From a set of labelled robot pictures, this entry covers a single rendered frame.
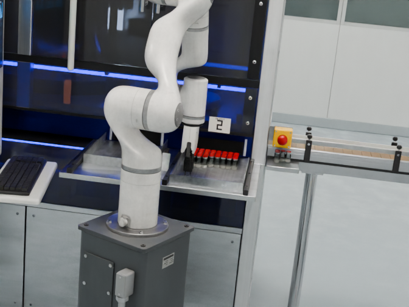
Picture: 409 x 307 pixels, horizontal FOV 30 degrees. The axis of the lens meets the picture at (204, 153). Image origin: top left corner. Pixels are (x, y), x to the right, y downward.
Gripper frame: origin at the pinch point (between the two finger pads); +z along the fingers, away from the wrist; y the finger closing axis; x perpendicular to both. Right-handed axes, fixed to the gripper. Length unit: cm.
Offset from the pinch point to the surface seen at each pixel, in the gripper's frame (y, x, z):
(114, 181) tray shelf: 8.6, -24.8, 6.5
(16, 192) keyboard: 17, -57, 12
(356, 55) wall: -490, 102, 27
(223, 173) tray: -12.3, 12.1, 5.9
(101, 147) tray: -27.3, -37.9, 6.0
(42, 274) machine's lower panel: -31, -61, 66
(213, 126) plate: -31.3, 5.1, -6.8
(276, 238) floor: -176, 39, 97
